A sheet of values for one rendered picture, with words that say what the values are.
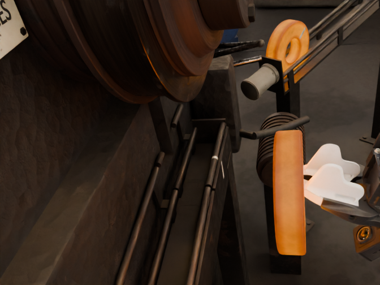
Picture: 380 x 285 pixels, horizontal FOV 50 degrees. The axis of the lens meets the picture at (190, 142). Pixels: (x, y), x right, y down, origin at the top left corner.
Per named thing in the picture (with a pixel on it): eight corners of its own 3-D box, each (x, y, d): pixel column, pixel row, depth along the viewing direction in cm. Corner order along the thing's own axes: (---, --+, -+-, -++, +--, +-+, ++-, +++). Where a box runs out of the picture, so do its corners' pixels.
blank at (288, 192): (270, 203, 42) (304, 203, 41) (274, 106, 52) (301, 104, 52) (280, 277, 52) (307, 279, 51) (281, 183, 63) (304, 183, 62)
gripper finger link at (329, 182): (291, 145, 47) (372, 161, 46) (280, 181, 51) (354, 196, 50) (291, 163, 45) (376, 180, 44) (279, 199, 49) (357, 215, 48)
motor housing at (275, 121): (266, 280, 135) (253, 156, 104) (268, 229, 152) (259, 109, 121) (306, 284, 132) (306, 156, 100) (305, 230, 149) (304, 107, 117)
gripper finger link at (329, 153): (291, 129, 50) (368, 144, 49) (280, 164, 53) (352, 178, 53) (291, 146, 47) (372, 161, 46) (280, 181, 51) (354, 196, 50)
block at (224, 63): (198, 155, 104) (181, 71, 90) (203, 136, 110) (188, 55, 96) (240, 155, 101) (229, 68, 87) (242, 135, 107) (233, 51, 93)
